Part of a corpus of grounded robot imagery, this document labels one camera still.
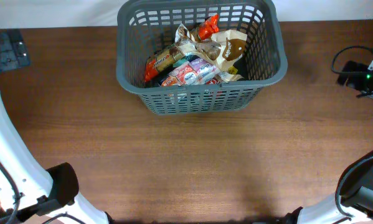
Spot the Kleenex tissue multipack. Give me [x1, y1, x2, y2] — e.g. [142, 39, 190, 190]
[161, 58, 220, 86]

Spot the brown white cookie bag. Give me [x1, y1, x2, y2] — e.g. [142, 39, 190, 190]
[174, 23, 248, 72]

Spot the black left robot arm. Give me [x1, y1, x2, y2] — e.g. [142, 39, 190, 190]
[0, 29, 114, 224]

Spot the orange spaghetti packet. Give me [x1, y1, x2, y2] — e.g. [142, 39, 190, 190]
[144, 14, 219, 82]

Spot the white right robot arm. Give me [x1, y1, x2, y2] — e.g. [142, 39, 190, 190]
[275, 45, 373, 224]

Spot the beige snack bag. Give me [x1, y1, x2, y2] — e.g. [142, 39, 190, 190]
[217, 66, 244, 83]

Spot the grey plastic basket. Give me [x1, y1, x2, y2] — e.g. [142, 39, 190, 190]
[116, 0, 288, 115]

